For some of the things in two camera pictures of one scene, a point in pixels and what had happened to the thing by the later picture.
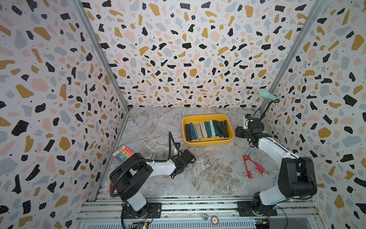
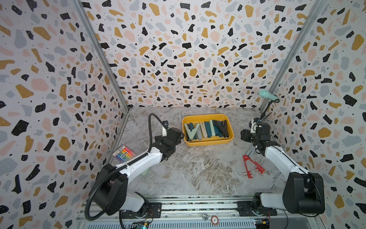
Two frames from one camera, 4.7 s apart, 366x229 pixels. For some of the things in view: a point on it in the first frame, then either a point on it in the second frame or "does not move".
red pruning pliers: [258, 167] does not move
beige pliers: [203, 130] does not move
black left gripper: [175, 158] to [160, 140]
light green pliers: [212, 128] does not move
